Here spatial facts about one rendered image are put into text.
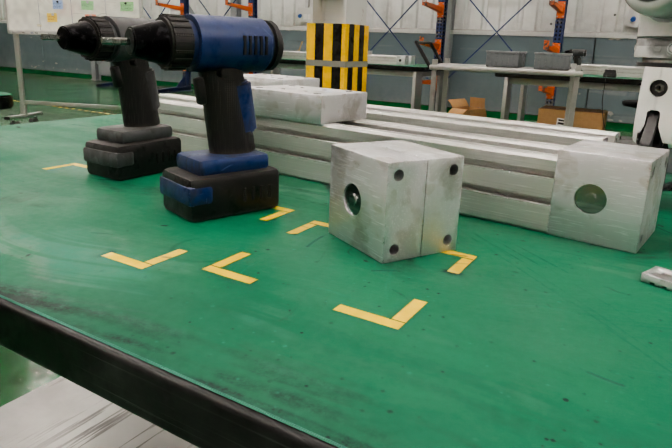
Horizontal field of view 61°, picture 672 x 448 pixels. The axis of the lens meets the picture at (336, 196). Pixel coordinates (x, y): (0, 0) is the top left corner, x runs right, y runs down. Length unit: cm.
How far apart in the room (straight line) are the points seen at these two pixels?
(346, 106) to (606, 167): 37
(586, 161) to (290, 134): 42
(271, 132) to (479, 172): 33
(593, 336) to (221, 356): 26
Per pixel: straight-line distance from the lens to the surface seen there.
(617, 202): 65
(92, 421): 134
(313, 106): 81
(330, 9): 416
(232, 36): 64
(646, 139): 81
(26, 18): 681
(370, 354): 39
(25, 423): 138
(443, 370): 38
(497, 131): 88
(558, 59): 373
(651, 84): 83
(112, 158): 84
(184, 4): 1141
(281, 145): 86
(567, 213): 66
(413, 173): 53
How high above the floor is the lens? 97
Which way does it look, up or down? 15 degrees down
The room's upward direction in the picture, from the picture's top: 2 degrees clockwise
